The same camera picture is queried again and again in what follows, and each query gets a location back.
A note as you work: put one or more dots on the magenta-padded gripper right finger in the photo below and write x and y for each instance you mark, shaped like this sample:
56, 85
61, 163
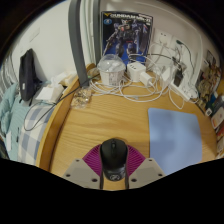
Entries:
150, 171

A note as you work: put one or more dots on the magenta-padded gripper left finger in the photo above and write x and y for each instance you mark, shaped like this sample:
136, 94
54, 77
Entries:
78, 171

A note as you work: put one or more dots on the black computer mouse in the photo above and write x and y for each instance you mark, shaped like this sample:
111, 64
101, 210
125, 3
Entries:
114, 156

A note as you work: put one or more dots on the light blue mouse pad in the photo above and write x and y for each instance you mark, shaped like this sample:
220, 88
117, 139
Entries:
175, 140

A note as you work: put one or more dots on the blue checkered bedding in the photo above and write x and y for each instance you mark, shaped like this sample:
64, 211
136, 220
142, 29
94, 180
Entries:
33, 133

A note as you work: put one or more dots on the crumpled clear plastic wrapper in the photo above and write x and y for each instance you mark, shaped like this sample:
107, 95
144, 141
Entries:
81, 97

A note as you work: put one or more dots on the teal blanket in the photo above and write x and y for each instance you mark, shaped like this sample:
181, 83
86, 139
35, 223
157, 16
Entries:
8, 113

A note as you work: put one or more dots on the black power adapter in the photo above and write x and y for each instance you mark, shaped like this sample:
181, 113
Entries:
178, 77

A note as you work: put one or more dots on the white multi-port charger block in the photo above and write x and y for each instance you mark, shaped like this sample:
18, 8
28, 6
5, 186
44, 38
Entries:
136, 71

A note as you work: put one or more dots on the black bag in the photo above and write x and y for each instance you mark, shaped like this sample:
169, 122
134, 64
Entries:
27, 76

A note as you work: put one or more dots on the clear domed plastic cup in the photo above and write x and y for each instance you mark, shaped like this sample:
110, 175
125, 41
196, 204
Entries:
111, 68

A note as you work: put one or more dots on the robot model kit box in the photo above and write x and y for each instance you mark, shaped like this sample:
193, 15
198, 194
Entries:
126, 36

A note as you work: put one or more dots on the grey metal frame pole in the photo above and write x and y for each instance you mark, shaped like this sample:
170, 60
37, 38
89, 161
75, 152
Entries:
78, 46

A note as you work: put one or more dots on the white wall socket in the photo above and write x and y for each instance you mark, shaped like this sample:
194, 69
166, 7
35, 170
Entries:
163, 39

